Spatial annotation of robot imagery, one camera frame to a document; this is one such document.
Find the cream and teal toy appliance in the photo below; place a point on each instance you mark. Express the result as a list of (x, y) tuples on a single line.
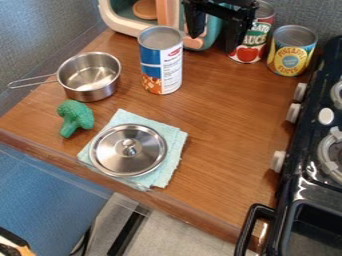
[(133, 16)]

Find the yellow pineapple can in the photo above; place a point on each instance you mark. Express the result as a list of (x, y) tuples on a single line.
[(289, 56)]

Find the silver lid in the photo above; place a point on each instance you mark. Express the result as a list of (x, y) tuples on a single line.
[(128, 150)]

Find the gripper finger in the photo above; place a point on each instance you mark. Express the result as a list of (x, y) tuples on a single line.
[(195, 23), (237, 33)]

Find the green toy broccoli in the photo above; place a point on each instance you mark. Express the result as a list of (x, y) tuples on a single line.
[(76, 116)]

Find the toy stove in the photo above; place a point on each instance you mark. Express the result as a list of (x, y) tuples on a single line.
[(311, 186)]

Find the green cloth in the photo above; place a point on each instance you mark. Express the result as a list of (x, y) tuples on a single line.
[(171, 156)]

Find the white and blue can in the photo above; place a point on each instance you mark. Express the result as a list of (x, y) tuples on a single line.
[(162, 63)]

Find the red tomato can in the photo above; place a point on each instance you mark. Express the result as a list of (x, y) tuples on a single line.
[(254, 46)]

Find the silver pot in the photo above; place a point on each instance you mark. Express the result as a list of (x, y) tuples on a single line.
[(89, 78)]

